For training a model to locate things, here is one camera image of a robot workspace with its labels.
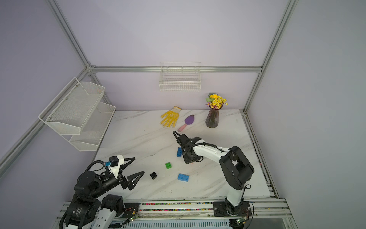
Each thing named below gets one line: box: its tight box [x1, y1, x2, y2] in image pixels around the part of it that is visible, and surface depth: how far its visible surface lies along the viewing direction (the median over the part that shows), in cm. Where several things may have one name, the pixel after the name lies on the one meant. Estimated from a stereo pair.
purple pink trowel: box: [177, 114, 195, 133], surface depth 117 cm
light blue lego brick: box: [177, 173, 190, 182], surface depth 86 cm
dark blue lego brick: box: [176, 146, 183, 158], surface depth 95 cm
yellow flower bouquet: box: [205, 93, 228, 110], surface depth 95 cm
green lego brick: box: [164, 162, 173, 170], surface depth 90 cm
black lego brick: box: [149, 171, 158, 180], surface depth 86 cm
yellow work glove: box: [159, 106, 183, 128], surface depth 117 cm
